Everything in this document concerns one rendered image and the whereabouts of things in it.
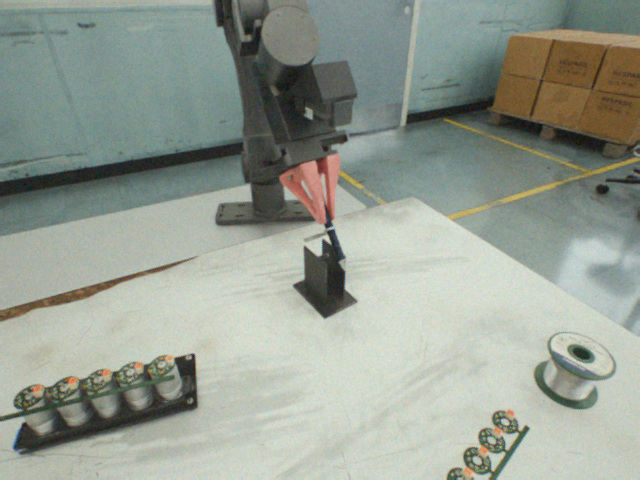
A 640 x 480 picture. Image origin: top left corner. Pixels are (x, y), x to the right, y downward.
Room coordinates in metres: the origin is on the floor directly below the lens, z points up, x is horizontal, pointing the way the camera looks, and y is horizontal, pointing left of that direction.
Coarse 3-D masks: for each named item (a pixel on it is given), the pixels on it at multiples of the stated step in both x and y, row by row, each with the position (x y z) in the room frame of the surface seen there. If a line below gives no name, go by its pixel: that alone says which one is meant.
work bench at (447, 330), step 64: (256, 256) 0.52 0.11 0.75; (384, 256) 0.52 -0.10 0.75; (448, 256) 0.52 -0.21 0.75; (0, 320) 0.37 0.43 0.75; (64, 320) 0.37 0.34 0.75; (128, 320) 0.37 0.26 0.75; (192, 320) 0.37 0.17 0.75; (256, 320) 0.37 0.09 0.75; (320, 320) 0.37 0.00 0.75; (384, 320) 0.37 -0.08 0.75; (448, 320) 0.37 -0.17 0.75; (512, 320) 0.37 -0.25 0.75; (576, 320) 0.37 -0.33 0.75; (0, 384) 0.27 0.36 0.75; (256, 384) 0.27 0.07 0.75; (320, 384) 0.27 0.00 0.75; (384, 384) 0.27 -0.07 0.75; (448, 384) 0.27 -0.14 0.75; (512, 384) 0.27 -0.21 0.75; (0, 448) 0.20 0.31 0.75; (64, 448) 0.20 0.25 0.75; (128, 448) 0.20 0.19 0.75; (192, 448) 0.20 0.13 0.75; (256, 448) 0.20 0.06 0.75; (320, 448) 0.20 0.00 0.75; (384, 448) 0.20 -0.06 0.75; (448, 448) 0.20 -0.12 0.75; (576, 448) 0.20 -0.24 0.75
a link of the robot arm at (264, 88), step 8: (256, 64) 0.48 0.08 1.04; (256, 72) 0.48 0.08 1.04; (256, 80) 0.48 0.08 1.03; (264, 80) 0.47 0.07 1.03; (264, 88) 0.47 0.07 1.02; (272, 88) 0.47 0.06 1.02; (280, 88) 0.46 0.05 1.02; (264, 96) 0.47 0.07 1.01; (272, 96) 0.46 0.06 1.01; (264, 104) 0.47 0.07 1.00
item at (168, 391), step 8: (176, 368) 0.25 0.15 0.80; (152, 376) 0.24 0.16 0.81; (176, 376) 0.25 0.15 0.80; (160, 384) 0.24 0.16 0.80; (168, 384) 0.24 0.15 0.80; (176, 384) 0.24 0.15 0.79; (160, 392) 0.24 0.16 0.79; (168, 392) 0.24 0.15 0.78; (176, 392) 0.24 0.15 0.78; (168, 400) 0.24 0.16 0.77
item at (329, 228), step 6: (324, 204) 0.42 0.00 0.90; (330, 222) 0.41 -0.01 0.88; (330, 228) 0.40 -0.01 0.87; (330, 234) 0.40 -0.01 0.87; (336, 234) 0.41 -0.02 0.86; (330, 240) 0.40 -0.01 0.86; (336, 240) 0.40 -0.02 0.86; (336, 246) 0.40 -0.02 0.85; (336, 252) 0.39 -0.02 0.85; (342, 252) 0.39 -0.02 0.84; (336, 258) 0.39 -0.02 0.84; (342, 258) 0.39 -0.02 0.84
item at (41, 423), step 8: (32, 392) 0.22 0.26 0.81; (48, 400) 0.22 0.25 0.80; (32, 408) 0.21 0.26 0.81; (56, 408) 0.22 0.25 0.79; (24, 416) 0.20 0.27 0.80; (32, 416) 0.20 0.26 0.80; (40, 416) 0.21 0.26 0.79; (48, 416) 0.21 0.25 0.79; (56, 416) 0.22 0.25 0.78; (32, 424) 0.20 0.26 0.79; (40, 424) 0.21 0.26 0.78; (48, 424) 0.21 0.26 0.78; (56, 424) 0.21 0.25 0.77; (40, 432) 0.20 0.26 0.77; (48, 432) 0.21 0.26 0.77
